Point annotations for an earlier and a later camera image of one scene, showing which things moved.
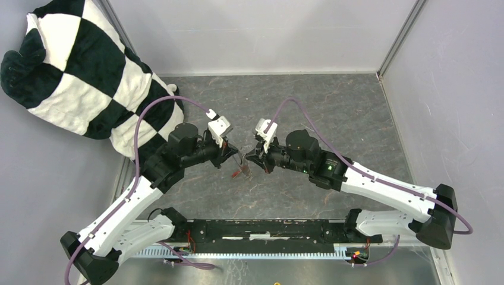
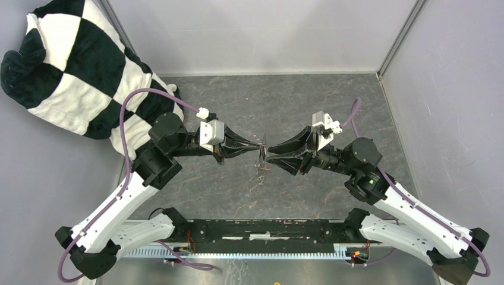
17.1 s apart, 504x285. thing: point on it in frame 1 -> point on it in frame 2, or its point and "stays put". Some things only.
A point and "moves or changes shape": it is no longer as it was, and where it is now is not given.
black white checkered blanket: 75,70 stays put
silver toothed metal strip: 234,252 stays put
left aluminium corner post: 106,8 stays put
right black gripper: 262,158 -> 291,164
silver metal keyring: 242,168 moves or changes shape
